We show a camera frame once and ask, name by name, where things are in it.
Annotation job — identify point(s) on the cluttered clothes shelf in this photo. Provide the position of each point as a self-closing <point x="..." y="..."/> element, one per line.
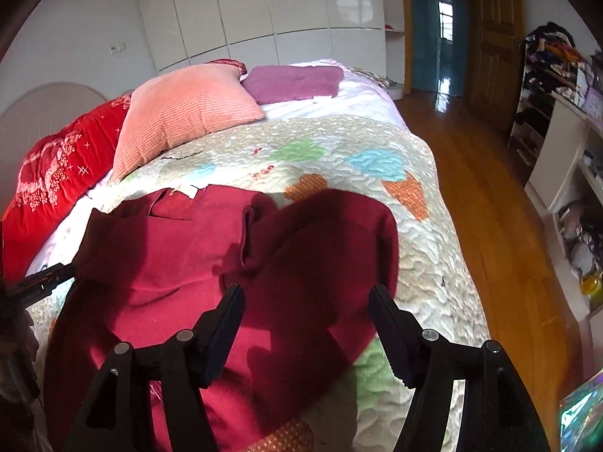
<point x="546" y="56"/>

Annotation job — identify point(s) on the maroon sweater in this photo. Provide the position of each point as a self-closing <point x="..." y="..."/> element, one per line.
<point x="292" y="254"/>

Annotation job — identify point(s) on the red embroidered bolster pillow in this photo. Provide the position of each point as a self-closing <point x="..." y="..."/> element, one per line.
<point x="61" y="160"/>

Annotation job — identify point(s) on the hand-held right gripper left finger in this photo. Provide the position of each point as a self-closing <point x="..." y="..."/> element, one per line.
<point x="227" y="334"/>

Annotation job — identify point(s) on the white wall socket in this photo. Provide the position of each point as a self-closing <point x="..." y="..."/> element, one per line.
<point x="118" y="48"/>

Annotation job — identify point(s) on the white desk unit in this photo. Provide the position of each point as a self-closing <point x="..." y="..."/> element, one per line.
<point x="560" y="150"/>

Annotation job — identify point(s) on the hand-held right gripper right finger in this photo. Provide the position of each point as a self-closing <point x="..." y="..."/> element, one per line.
<point x="386" y="329"/>

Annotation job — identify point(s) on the purple folded cloth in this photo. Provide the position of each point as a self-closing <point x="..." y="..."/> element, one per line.
<point x="292" y="82"/>

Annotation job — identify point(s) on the yellow round object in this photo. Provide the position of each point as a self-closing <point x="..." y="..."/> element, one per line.
<point x="591" y="285"/>

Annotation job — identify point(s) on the wooden door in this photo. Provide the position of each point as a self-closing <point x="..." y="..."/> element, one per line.
<point x="494" y="33"/>

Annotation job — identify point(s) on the patchwork quilt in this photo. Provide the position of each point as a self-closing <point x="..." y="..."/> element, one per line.
<point x="447" y="245"/>

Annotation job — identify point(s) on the blue glass doorway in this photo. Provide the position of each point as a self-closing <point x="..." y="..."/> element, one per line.
<point x="424" y="33"/>

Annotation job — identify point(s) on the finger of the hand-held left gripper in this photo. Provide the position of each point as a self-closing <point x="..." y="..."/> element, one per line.
<point x="42" y="282"/>

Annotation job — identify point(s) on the pink ribbed pillow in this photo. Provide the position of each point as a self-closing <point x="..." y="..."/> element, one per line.
<point x="188" y="108"/>

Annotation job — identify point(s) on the glossy white wardrobe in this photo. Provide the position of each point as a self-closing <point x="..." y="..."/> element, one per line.
<point x="282" y="0"/>

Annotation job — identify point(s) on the iridescent shiny bag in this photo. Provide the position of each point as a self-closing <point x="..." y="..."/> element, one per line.
<point x="584" y="414"/>

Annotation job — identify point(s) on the round beige headboard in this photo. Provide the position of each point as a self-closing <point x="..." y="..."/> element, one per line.
<point x="47" y="103"/>

